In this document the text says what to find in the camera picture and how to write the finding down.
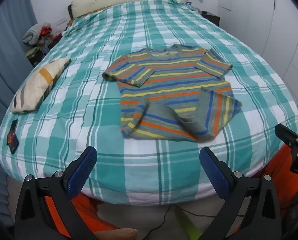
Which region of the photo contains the dark nightstand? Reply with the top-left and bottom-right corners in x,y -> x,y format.
200,10 -> 221,27

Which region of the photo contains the striped knit sweater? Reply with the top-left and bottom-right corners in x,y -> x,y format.
102,44 -> 243,143

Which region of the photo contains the green plaid bed blanket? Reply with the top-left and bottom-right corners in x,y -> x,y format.
0,0 -> 298,207

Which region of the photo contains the beige striped pillow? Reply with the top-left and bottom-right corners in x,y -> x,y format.
10,57 -> 72,114

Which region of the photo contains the orange cloth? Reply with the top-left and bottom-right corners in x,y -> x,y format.
42,144 -> 298,240

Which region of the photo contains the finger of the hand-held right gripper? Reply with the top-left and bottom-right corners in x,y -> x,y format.
275,123 -> 298,147

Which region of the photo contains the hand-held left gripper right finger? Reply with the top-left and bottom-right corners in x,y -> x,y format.
199,147 -> 282,240

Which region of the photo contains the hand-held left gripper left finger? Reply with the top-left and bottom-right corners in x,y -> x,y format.
14,146 -> 98,240

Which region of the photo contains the black cable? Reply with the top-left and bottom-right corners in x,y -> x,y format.
139,204 -> 247,240

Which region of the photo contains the dark phone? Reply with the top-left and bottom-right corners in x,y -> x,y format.
6,119 -> 20,155

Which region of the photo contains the white wardrobe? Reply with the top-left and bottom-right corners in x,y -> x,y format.
218,0 -> 298,110

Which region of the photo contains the pile of clothes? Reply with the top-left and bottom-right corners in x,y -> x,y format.
22,22 -> 64,67

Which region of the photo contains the blue-grey curtain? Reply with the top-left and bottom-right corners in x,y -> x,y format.
0,0 -> 38,220

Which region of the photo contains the yellow-green strip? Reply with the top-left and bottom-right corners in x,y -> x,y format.
175,210 -> 202,240

